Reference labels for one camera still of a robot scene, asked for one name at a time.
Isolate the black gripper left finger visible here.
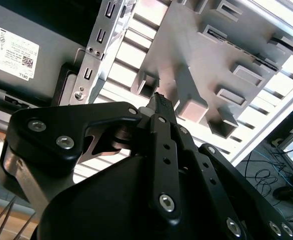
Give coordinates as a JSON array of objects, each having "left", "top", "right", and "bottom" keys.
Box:
[{"left": 0, "top": 91, "right": 183, "bottom": 225}]

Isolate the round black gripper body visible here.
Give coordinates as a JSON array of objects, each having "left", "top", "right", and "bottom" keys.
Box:
[{"left": 36, "top": 152, "right": 228, "bottom": 240}]

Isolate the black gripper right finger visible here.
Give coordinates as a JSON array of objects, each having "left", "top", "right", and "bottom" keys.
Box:
[{"left": 162, "top": 94, "right": 293, "bottom": 240}]

